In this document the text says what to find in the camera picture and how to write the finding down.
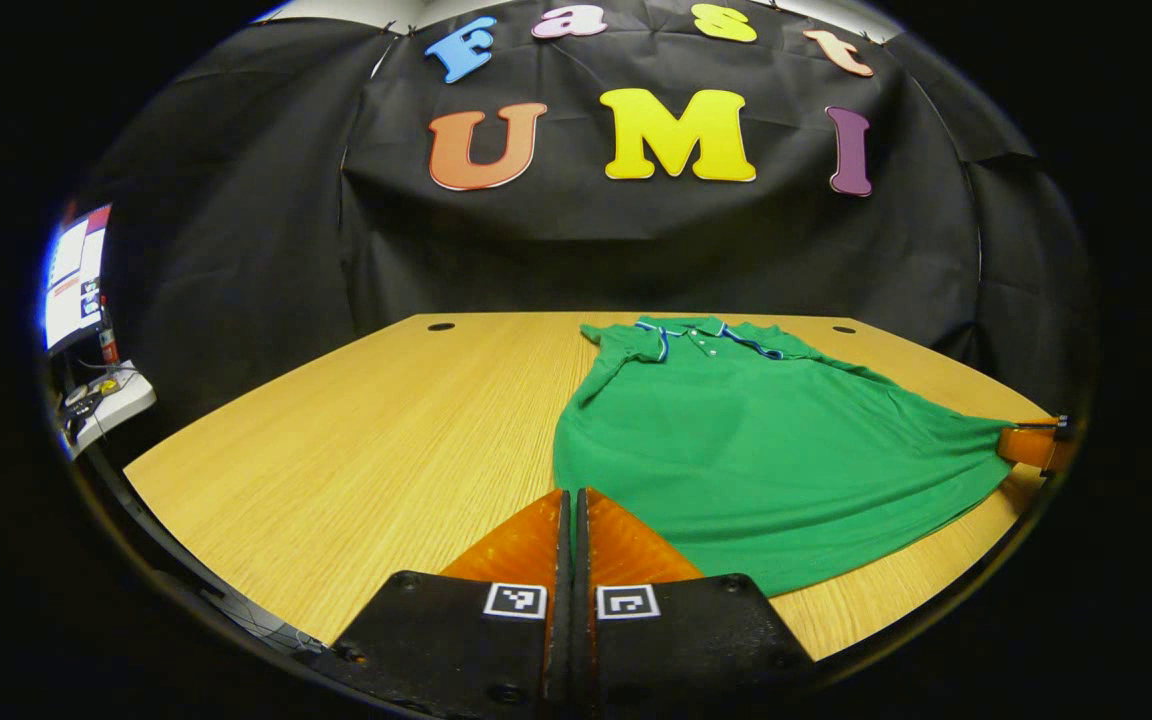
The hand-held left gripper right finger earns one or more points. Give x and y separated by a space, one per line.
586 650

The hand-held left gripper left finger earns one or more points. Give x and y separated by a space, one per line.
558 650

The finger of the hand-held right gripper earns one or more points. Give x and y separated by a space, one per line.
1028 447

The green T-shirt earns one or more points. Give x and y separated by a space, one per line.
766 460

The white power strip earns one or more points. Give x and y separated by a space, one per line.
116 405

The black backdrop cloth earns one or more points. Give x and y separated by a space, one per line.
236 250

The small red bottle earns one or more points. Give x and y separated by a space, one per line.
109 340

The computer monitor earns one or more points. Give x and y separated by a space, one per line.
76 275

